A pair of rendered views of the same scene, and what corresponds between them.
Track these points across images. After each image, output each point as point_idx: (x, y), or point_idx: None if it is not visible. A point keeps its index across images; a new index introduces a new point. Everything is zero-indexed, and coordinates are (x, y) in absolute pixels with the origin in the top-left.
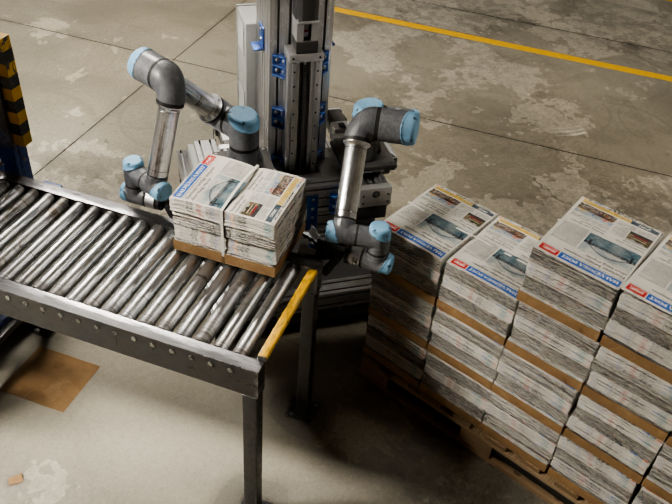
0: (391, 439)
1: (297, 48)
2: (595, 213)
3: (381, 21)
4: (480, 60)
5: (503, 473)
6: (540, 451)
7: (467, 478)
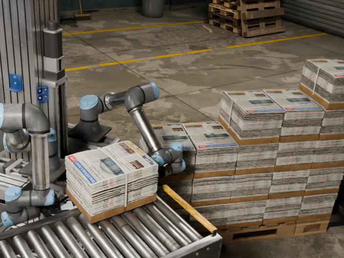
0: None
1: (57, 76)
2: (236, 94)
3: None
4: None
5: (241, 242)
6: (258, 216)
7: (235, 255)
